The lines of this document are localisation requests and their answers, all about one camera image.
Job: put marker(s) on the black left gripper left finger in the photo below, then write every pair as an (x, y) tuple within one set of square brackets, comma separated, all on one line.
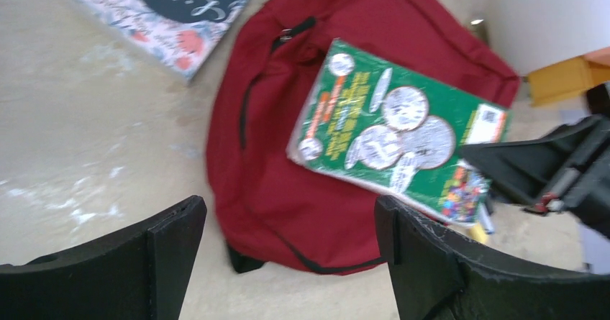
[(139, 272)]

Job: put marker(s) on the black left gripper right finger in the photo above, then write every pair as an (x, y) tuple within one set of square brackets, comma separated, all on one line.
[(437, 273)]

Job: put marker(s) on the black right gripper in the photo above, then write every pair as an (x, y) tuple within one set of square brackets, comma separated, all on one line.
[(565, 170)]

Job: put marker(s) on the red student backpack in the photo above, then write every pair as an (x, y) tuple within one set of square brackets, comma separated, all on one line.
[(273, 210)]

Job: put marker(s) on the green activity book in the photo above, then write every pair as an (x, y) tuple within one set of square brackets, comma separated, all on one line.
[(394, 131)]

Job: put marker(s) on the yellow marker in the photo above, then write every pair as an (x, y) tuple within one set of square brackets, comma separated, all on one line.
[(477, 232)]

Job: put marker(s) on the white blue marker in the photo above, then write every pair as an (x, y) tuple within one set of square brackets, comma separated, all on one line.
[(485, 220)]

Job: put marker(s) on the orange upper drawer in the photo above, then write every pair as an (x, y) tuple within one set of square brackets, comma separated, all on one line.
[(601, 56)]

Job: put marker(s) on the cream rounded drawer cabinet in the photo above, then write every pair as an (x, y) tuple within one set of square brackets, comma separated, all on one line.
[(533, 34)]

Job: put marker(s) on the floral dark cover book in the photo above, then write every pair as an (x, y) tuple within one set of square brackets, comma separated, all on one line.
[(179, 34)]

